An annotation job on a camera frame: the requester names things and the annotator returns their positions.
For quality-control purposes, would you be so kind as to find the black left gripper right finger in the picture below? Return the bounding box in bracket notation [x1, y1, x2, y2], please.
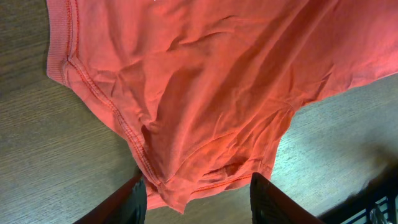
[250, 172, 323, 224]

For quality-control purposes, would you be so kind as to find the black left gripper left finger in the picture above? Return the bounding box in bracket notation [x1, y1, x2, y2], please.
[75, 175, 147, 224]

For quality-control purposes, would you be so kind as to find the orange soccer t-shirt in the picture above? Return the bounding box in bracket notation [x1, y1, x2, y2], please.
[47, 0, 397, 212]

